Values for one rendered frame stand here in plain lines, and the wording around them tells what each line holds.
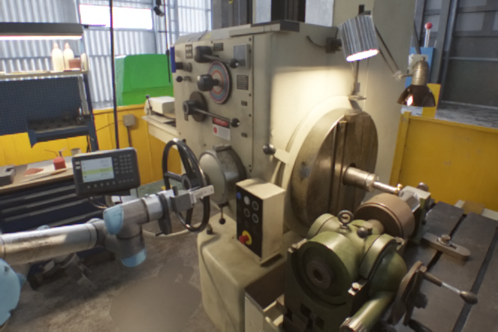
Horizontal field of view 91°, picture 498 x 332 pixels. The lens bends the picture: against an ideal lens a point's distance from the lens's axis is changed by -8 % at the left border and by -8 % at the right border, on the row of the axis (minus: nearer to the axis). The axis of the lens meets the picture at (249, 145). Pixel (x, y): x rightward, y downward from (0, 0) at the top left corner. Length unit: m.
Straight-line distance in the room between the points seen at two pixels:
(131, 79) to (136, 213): 4.17
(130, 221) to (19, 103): 2.15
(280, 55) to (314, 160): 0.39
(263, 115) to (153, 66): 4.17
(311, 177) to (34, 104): 2.39
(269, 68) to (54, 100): 2.21
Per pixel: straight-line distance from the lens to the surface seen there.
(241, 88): 1.02
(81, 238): 0.89
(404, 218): 1.06
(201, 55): 1.15
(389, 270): 0.84
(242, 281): 1.65
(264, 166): 0.99
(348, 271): 0.78
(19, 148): 3.55
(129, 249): 0.86
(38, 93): 2.81
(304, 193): 1.03
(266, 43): 0.92
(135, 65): 4.92
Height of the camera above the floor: 1.77
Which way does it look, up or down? 18 degrees down
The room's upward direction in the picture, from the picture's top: straight up
